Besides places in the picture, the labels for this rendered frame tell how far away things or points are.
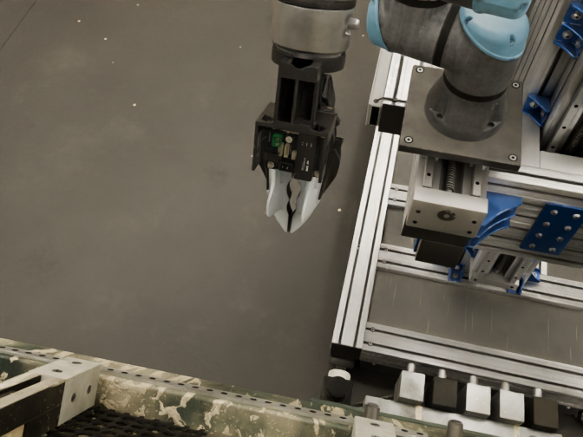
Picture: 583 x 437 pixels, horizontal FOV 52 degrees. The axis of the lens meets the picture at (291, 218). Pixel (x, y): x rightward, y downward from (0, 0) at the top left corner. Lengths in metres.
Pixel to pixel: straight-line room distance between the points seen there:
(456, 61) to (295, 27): 0.55
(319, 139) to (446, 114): 0.59
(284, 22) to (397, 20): 0.52
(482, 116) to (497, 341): 0.93
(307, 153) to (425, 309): 1.36
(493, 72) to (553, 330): 1.08
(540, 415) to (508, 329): 0.71
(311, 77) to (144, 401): 0.68
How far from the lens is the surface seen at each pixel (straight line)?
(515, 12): 0.62
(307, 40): 0.55
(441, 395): 1.21
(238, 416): 1.03
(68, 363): 1.05
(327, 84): 0.61
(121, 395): 1.08
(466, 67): 1.07
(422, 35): 1.07
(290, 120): 0.57
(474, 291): 1.96
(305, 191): 0.66
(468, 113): 1.13
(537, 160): 1.31
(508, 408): 1.24
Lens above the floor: 1.89
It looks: 57 degrees down
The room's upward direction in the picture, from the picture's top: straight up
